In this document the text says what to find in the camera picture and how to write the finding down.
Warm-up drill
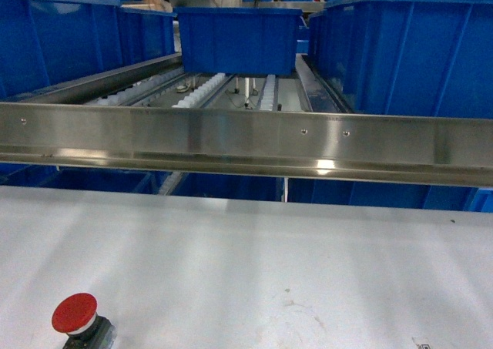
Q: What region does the red mushroom push button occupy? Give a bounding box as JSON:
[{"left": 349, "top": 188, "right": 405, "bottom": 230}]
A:
[{"left": 52, "top": 293, "right": 116, "bottom": 349}]

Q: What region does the centre blue plastic bin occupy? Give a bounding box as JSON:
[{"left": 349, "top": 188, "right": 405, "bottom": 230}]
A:
[{"left": 176, "top": 7, "right": 302, "bottom": 76}]

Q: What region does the blue plastic bin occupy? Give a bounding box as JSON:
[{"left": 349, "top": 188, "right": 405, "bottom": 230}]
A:
[
  {"left": 308, "top": 0, "right": 492, "bottom": 119},
  {"left": 1, "top": 0, "right": 123, "bottom": 98},
  {"left": 176, "top": 7, "right": 302, "bottom": 76}
]

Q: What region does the right blue plastic bin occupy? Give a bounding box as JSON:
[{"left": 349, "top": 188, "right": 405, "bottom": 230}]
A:
[{"left": 308, "top": 0, "right": 492, "bottom": 119}]

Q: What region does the left blue plastic bin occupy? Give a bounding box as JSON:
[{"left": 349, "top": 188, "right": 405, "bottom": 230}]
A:
[{"left": 1, "top": 0, "right": 123, "bottom": 98}]

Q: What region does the stainless steel shelf front rail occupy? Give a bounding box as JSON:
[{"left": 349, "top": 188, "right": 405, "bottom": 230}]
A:
[{"left": 1, "top": 103, "right": 492, "bottom": 187}]

